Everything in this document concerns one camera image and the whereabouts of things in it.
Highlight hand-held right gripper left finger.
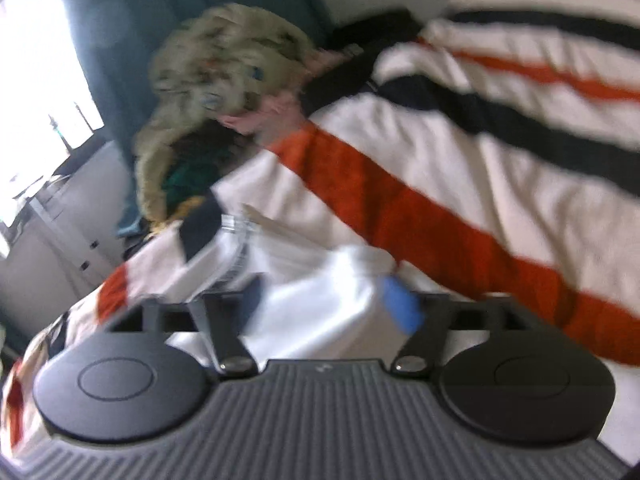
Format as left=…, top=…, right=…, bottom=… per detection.
left=106, top=274, right=267, bottom=377

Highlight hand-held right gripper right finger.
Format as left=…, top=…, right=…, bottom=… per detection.
left=381, top=276, right=534, bottom=377

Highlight white garment with dark trim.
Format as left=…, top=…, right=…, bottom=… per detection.
left=165, top=204, right=451, bottom=362

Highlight dark green clothes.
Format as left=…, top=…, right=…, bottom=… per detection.
left=159, top=120, right=262, bottom=222

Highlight striped orange black blanket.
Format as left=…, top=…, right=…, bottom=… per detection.
left=0, top=0, right=640, bottom=467

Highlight white garment steamer stand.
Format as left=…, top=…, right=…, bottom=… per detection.
left=10, top=160, right=109, bottom=274

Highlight pink cloth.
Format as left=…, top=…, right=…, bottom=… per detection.
left=219, top=49, right=352, bottom=137

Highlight cream printed fleece blanket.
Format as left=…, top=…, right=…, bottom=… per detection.
left=132, top=2, right=322, bottom=224

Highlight window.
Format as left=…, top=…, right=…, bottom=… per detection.
left=0, top=0, right=107, bottom=257

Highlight blue curtain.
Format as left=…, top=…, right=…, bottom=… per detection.
left=42, top=0, right=332, bottom=152

